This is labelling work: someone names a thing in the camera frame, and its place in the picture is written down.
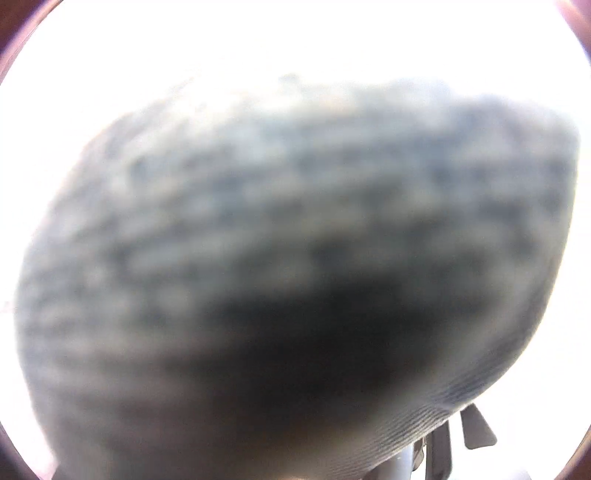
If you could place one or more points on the blue denim jacket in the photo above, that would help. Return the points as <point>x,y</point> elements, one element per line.
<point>289,295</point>

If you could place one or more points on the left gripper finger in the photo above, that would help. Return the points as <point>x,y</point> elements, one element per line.
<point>434,451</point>

